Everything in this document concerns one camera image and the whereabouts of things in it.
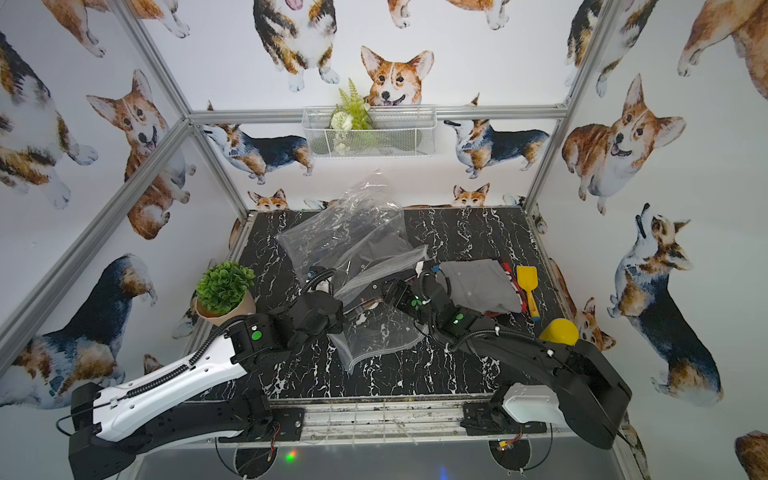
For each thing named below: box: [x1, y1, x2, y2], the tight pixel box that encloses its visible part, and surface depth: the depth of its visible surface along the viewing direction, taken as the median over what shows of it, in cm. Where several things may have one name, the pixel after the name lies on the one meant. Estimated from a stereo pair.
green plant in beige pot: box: [190, 261, 256, 326], surface depth 84 cm
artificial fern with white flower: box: [328, 78, 375, 132], surface depth 84 cm
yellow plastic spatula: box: [516, 266, 540, 319], surface depth 102 cm
